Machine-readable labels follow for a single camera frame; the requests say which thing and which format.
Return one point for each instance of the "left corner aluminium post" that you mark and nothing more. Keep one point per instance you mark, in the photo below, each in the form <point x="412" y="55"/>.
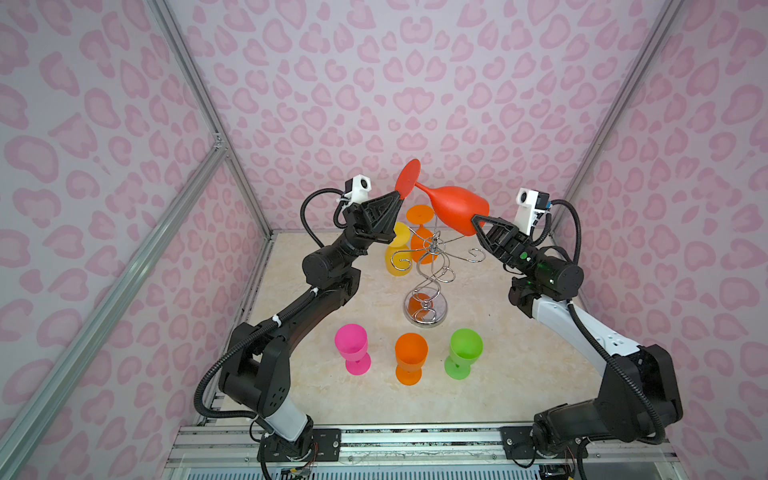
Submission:
<point x="181" y="52"/>

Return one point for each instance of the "yellow wine glass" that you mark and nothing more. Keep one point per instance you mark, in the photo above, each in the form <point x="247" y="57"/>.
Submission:
<point x="398" y="256"/>

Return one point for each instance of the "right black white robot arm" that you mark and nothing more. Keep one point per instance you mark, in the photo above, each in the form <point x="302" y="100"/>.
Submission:
<point x="638" y="397"/>

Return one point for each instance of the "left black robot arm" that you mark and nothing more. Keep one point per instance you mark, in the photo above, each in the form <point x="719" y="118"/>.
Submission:
<point x="252" y="378"/>

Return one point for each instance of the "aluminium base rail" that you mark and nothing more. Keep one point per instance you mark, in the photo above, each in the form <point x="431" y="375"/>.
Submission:
<point x="414" y="451"/>

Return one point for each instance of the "orange wine glass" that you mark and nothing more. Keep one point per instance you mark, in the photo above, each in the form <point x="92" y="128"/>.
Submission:
<point x="411" y="351"/>
<point x="419" y="216"/>

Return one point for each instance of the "left diagonal aluminium strut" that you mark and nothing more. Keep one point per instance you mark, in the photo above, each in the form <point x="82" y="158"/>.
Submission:
<point x="38" y="414"/>

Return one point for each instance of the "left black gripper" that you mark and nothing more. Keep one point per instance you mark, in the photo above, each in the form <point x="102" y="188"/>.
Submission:
<point x="360" y="230"/>

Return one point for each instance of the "chrome wire glass rack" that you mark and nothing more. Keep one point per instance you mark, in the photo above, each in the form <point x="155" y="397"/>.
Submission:
<point x="425" y="305"/>

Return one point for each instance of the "red wine glass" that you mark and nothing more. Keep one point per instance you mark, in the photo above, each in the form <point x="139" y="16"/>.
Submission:
<point x="455" y="206"/>

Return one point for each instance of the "right corner aluminium post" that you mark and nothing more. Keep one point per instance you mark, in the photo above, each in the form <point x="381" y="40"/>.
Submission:
<point x="651" y="23"/>

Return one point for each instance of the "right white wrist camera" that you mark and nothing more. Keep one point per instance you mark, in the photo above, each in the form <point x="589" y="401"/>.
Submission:
<point x="532" y="204"/>

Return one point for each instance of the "green wine glass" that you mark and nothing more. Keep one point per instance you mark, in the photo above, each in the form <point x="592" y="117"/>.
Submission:
<point x="465" y="348"/>

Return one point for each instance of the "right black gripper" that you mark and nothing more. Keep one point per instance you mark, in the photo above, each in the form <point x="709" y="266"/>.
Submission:
<point x="512" y="248"/>

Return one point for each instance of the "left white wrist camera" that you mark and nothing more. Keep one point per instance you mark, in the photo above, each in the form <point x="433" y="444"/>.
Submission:
<point x="356" y="190"/>

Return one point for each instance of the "corner aluminium post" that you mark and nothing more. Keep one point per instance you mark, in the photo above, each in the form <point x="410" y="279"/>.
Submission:
<point x="651" y="23"/>
<point x="181" y="52"/>

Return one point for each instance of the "pink wine glass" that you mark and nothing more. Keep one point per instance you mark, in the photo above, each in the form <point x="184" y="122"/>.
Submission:
<point x="351" y="341"/>

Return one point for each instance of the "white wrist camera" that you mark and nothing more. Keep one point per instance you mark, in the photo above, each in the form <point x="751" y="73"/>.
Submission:
<point x="356" y="190"/>
<point x="532" y="204"/>

